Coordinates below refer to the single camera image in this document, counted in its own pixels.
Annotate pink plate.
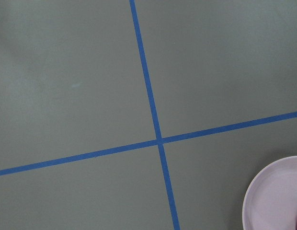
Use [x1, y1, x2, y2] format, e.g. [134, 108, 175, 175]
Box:
[242, 156, 297, 230]

